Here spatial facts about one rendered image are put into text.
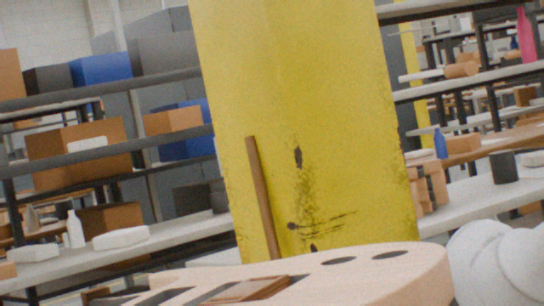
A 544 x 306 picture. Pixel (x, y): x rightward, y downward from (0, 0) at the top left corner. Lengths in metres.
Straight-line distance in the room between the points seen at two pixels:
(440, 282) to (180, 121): 4.43
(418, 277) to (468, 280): 0.34
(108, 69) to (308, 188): 4.11
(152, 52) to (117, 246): 1.77
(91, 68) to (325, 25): 3.99
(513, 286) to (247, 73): 0.99
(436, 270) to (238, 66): 1.19
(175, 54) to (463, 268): 5.18
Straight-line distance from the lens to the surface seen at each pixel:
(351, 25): 2.11
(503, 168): 4.36
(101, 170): 5.92
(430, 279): 0.94
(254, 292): 0.98
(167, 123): 5.29
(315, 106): 2.02
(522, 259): 1.21
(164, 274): 1.22
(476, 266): 1.24
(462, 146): 6.16
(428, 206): 3.95
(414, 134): 9.27
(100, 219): 5.98
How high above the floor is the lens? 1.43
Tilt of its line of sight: 3 degrees down
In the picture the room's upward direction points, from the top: 11 degrees counter-clockwise
